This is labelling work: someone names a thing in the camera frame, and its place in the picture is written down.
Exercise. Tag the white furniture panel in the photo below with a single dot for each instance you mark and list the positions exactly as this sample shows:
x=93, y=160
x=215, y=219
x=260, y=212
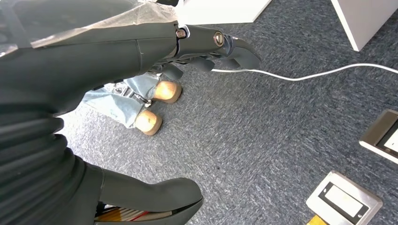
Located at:
x=224, y=12
x=367, y=21

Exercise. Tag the person's foot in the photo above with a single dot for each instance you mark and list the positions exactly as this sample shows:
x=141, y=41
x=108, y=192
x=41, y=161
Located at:
x=148, y=122
x=168, y=91

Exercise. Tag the silver floor socket box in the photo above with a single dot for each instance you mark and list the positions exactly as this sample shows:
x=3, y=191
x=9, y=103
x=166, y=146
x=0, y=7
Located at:
x=342, y=198
x=373, y=136

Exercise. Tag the yellow tape piece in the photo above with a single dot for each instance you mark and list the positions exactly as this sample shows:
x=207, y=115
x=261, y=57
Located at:
x=315, y=221

